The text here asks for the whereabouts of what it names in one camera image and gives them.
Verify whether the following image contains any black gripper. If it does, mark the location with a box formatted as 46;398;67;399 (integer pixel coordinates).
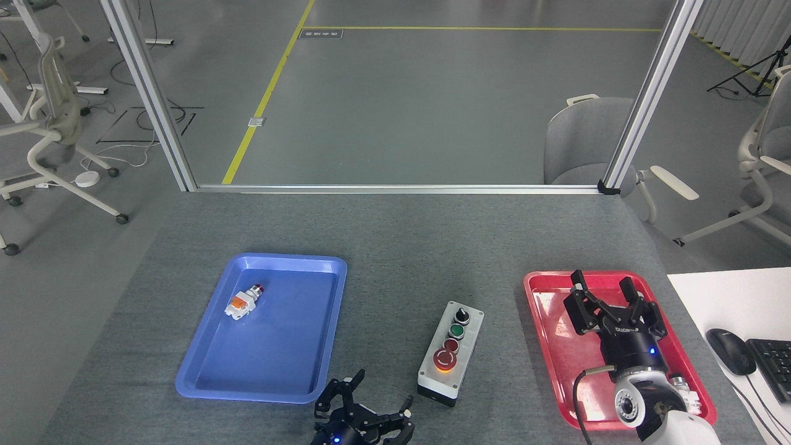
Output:
311;369;415;445
562;269;672;376

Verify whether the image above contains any grey control box with buttons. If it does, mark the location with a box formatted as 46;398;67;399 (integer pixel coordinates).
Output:
417;300;486;409

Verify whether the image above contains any small orange white push button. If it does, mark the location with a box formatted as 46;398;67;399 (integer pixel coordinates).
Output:
224;284;267;321

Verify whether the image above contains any red plastic tray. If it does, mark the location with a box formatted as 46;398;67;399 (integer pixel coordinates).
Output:
523;269;718;432

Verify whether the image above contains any blue plastic tray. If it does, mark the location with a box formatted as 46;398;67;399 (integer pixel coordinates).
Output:
175;252;349;405

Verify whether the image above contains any white desk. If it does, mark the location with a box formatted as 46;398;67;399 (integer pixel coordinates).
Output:
666;266;791;445

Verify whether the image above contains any black computer mouse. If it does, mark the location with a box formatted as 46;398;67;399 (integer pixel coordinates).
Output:
705;327;758;377

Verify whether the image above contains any black keyboard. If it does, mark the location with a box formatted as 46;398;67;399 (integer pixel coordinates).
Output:
745;337;791;405

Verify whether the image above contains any grey fabric chair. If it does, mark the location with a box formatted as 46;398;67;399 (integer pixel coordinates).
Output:
543;93;700;224

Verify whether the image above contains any white grey office chair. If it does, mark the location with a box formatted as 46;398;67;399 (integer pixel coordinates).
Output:
672;64;791;248

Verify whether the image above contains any black tripod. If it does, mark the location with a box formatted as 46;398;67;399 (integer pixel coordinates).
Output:
707;48;791;99

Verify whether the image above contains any white mesh office chair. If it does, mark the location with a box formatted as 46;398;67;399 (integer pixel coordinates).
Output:
0;33;131;258

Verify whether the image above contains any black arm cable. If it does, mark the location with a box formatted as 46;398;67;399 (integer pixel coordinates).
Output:
572;365;617;445

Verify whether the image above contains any silver aluminium frame post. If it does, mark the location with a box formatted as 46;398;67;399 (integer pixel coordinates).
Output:
98;0;199;193
597;0;706;196

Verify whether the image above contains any silver aluminium frame rail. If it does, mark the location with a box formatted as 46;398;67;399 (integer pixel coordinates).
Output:
195;183;604;196

